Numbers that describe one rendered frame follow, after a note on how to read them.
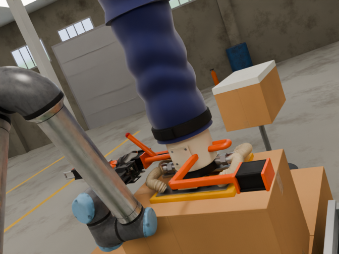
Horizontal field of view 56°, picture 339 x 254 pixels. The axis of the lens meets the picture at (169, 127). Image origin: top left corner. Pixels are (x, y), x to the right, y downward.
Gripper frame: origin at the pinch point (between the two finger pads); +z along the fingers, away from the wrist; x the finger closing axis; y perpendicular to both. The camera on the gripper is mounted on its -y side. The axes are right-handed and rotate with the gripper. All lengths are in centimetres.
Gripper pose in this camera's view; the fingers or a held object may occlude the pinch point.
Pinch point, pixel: (136, 160)
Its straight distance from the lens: 135.2
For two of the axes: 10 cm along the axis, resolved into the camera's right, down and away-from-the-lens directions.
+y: 8.1, -1.8, -5.5
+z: 4.6, -3.8, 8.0
